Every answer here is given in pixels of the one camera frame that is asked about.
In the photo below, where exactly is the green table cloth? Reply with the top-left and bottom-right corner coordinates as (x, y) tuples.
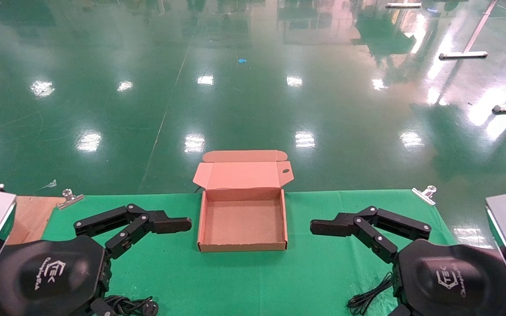
(41, 190), (456, 316)

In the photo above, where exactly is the silver binder clip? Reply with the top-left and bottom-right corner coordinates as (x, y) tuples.
(412, 185), (437, 206)
(57, 189), (84, 210)

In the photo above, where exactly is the black wired mouse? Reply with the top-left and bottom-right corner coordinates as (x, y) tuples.
(347, 272), (395, 316)

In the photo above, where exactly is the open brown cardboard box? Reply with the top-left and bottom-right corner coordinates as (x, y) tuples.
(192, 150), (294, 253)

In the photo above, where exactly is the white stand with long pole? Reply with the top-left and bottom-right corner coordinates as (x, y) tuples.
(438, 0), (498, 60)

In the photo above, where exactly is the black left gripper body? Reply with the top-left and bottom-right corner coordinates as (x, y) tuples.
(0, 236), (112, 316)

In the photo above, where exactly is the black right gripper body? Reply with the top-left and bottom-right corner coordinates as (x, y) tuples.
(395, 240), (506, 316)

